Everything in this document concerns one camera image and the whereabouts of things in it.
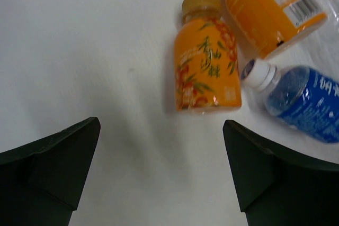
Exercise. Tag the clear plastic bottle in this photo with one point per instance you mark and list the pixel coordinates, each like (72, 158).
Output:
(324, 41)

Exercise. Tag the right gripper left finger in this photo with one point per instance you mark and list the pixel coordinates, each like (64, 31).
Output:
(42, 181)

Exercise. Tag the orange barcode label bottle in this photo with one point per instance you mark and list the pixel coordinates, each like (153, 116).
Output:
(272, 26)

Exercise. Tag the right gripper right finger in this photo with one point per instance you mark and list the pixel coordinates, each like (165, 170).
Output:
(276, 185)

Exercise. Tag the blue label plastic bottle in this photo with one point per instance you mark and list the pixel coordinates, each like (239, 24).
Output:
(299, 96)

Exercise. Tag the orange floral label bottle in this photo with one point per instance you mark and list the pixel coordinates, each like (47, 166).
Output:
(205, 60)

